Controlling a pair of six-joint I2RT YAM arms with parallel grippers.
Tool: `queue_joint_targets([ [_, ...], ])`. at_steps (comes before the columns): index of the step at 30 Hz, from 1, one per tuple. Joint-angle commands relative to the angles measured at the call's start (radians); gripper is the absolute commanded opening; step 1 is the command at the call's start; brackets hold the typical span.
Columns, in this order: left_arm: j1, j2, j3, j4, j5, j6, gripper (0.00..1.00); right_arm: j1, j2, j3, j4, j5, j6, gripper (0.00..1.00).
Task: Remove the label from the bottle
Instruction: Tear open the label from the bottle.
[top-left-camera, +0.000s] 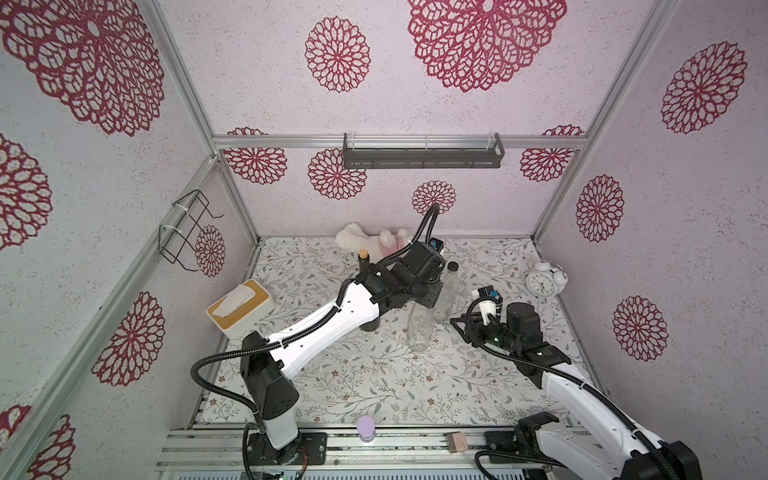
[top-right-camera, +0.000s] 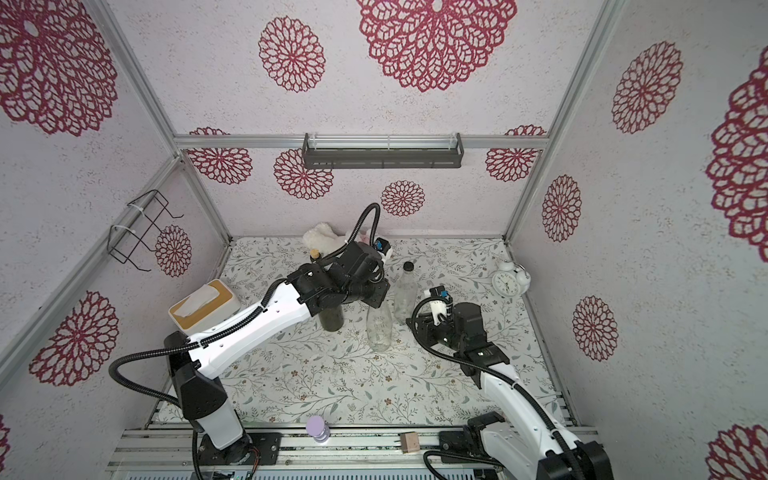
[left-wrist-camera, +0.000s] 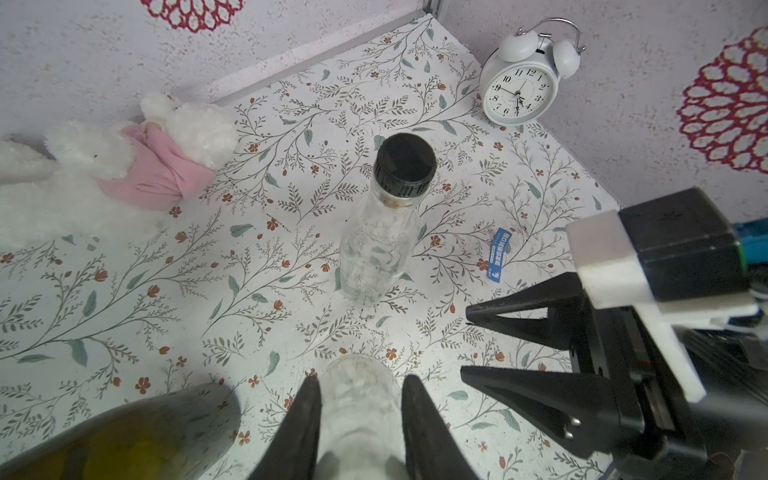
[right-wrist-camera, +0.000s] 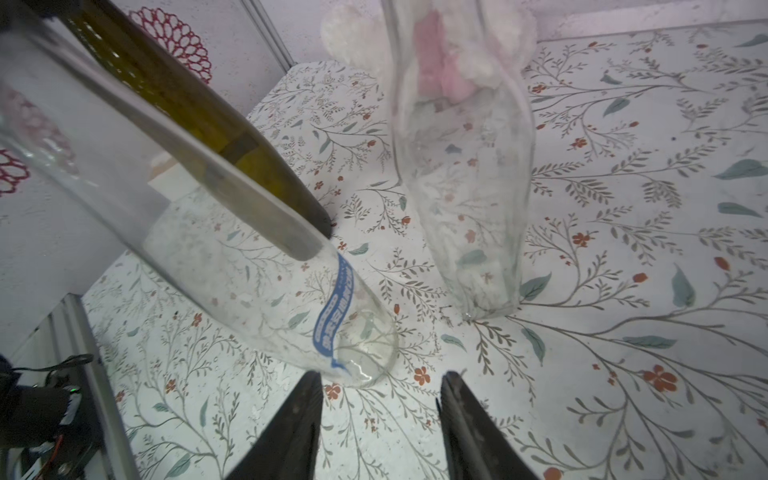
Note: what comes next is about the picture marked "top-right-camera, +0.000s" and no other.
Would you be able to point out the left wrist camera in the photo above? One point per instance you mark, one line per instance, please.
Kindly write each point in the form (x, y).
(384, 248)

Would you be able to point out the white plush toy pink scarf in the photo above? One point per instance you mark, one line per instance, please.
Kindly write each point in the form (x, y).
(321, 240)

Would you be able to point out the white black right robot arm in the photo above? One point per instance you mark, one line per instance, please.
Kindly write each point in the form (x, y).
(522, 439)

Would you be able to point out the white tissue sheet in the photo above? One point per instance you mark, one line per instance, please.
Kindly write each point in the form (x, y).
(195, 301)

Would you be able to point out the black wire wall rack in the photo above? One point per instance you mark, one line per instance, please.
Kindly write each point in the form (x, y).
(125, 238)

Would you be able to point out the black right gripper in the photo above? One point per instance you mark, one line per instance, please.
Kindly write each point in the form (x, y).
(429, 321)

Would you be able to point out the white alarm clock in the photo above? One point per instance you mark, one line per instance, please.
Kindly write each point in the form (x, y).
(510, 280)

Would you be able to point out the clear tall glass bottle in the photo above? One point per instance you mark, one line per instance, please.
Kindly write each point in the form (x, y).
(379, 327)

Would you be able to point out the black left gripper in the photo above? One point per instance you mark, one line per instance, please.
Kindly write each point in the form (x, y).
(381, 289)

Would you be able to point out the purple small cup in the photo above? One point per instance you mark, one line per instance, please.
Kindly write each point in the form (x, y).
(318, 429)

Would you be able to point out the black wall shelf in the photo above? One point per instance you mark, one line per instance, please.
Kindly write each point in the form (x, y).
(385, 152)

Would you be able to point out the small wooden block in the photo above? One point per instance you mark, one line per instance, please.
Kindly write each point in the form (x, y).
(409, 442)

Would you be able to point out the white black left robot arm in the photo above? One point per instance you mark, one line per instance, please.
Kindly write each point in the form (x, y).
(355, 274)

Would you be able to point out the clear plastic bottle blue label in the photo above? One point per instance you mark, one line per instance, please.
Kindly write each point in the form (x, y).
(405, 296)

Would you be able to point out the dark green wine bottle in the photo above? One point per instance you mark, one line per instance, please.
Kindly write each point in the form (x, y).
(331, 320)

